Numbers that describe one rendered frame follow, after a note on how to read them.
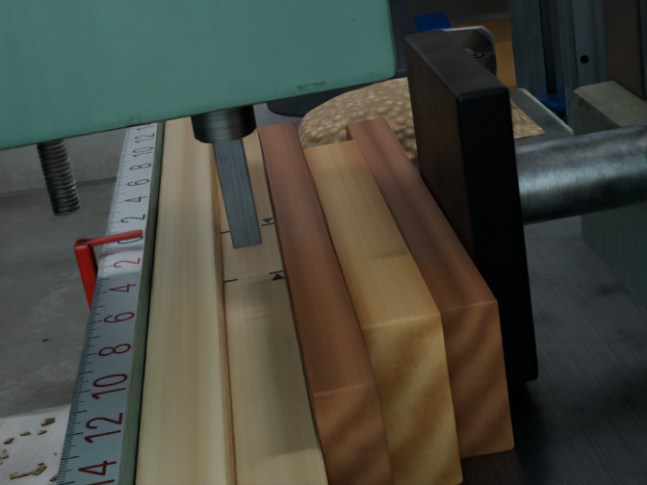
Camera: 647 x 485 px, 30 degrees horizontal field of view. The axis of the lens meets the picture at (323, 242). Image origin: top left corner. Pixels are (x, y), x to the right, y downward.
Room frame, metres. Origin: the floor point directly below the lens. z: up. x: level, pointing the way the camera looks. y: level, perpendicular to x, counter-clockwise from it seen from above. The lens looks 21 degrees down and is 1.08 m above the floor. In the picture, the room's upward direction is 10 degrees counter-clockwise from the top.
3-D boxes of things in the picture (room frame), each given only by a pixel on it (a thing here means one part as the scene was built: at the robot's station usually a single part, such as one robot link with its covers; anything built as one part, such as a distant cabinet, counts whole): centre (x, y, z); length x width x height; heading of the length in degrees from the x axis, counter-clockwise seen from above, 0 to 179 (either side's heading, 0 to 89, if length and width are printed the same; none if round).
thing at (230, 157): (0.35, 0.02, 0.97); 0.01 x 0.01 x 0.05; 3
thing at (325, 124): (0.60, -0.05, 0.91); 0.12 x 0.09 x 0.03; 93
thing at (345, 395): (0.35, 0.01, 0.93); 0.23 x 0.01 x 0.05; 3
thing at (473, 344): (0.38, -0.03, 0.92); 0.20 x 0.02 x 0.05; 3
